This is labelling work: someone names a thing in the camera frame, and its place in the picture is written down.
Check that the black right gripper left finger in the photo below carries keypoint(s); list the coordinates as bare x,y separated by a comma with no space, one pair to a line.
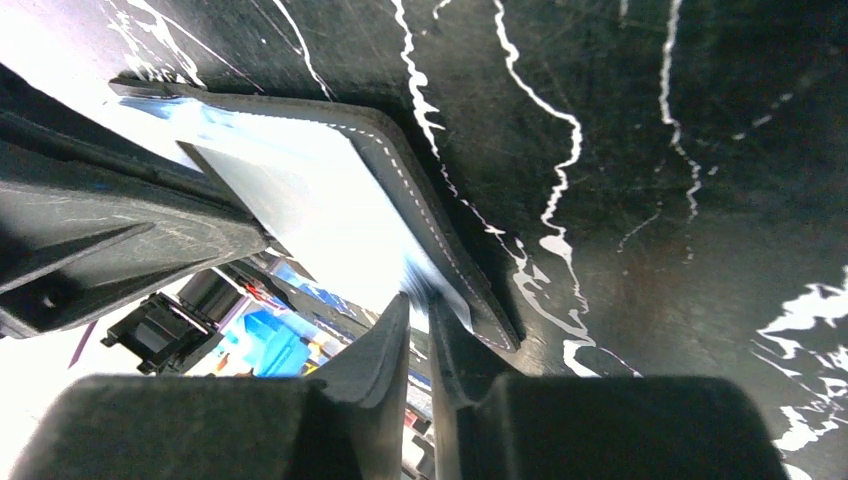
343,421

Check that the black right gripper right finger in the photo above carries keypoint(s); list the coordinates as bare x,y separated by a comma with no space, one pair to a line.
493,422

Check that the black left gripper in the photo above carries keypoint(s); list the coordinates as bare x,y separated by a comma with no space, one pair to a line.
91,222

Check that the black card holder wallet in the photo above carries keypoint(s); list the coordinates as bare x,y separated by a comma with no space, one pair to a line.
353,205

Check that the black marbled table mat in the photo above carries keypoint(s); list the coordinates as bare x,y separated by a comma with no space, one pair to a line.
652,187

